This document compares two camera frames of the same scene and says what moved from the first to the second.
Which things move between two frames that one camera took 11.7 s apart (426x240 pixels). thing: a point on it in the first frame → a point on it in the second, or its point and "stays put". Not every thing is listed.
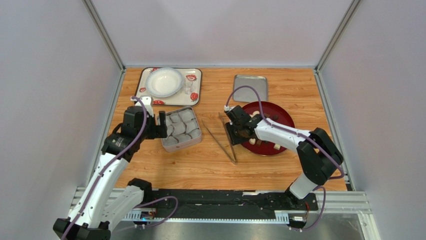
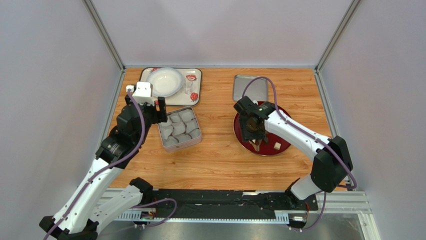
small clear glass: x=188 y=87 stays put
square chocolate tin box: x=183 y=129 stays put
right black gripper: x=235 y=132 → x=255 y=135
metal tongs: x=228 y=138 → x=256 y=143
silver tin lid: x=245 y=94 stays put
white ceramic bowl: x=164 y=82 stays put
